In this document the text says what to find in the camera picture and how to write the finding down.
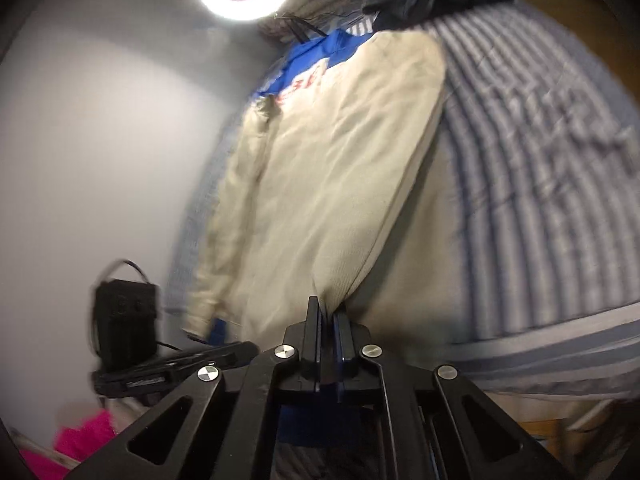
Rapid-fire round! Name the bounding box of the black tripod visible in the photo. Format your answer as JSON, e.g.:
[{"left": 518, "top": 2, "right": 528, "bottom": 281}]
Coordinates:
[{"left": 275, "top": 12, "right": 331, "bottom": 41}]

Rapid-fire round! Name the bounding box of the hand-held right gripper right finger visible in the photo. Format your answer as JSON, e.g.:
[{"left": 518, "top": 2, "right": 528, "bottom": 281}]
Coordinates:
[{"left": 332, "top": 310, "right": 566, "bottom": 480}]

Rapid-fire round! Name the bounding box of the pink cloth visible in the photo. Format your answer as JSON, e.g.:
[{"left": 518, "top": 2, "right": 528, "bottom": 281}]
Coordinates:
[{"left": 20, "top": 407, "right": 118, "bottom": 480}]

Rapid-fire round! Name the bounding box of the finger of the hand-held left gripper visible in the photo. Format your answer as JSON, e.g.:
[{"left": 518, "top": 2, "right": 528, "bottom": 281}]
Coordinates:
[{"left": 91, "top": 341, "right": 259, "bottom": 397}]

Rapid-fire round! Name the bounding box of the blue striped bed cover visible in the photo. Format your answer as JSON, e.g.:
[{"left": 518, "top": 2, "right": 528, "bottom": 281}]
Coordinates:
[{"left": 167, "top": 0, "right": 640, "bottom": 401}]

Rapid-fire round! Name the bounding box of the beige and blue jacket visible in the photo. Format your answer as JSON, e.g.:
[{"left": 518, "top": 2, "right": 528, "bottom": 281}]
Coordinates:
[{"left": 182, "top": 27, "right": 468, "bottom": 451}]

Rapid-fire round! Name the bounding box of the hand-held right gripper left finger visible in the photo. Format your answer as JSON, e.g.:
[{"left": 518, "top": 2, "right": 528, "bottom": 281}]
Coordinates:
[{"left": 62, "top": 296, "right": 331, "bottom": 480}]

